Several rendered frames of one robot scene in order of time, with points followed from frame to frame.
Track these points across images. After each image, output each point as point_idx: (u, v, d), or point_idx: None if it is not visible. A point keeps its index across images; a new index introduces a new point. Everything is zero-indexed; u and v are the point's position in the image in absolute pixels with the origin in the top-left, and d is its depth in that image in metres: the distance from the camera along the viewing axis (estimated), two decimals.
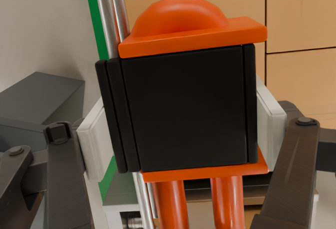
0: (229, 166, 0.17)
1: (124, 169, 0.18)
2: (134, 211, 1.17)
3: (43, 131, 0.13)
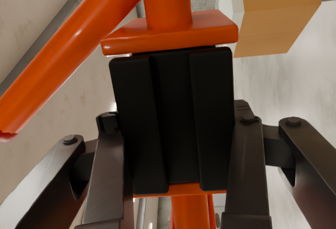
0: None
1: None
2: None
3: (95, 119, 0.14)
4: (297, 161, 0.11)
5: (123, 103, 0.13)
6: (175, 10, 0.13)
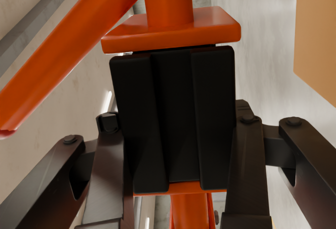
0: None
1: None
2: None
3: (96, 119, 0.14)
4: (297, 161, 0.11)
5: (124, 102, 0.13)
6: (176, 8, 0.13)
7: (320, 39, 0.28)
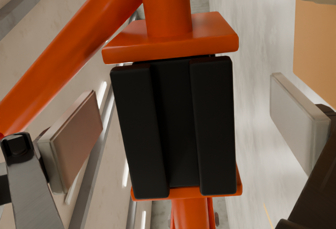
0: None
1: None
2: None
3: None
4: None
5: (124, 112, 0.13)
6: (175, 18, 0.13)
7: (319, 40, 0.28)
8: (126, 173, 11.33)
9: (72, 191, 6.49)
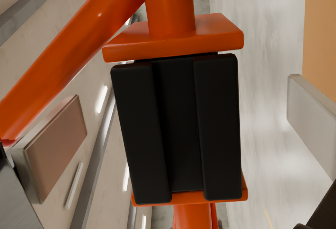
0: None
1: None
2: None
3: None
4: None
5: (126, 112, 0.13)
6: (178, 16, 0.13)
7: (331, 48, 0.28)
8: (126, 177, 11.29)
9: (72, 196, 6.46)
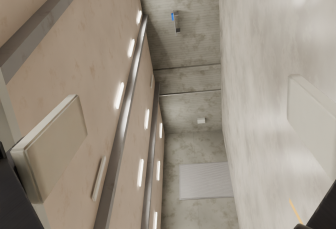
0: None
1: None
2: None
3: None
4: None
5: None
6: None
7: None
8: (140, 173, 11.44)
9: (97, 188, 6.62)
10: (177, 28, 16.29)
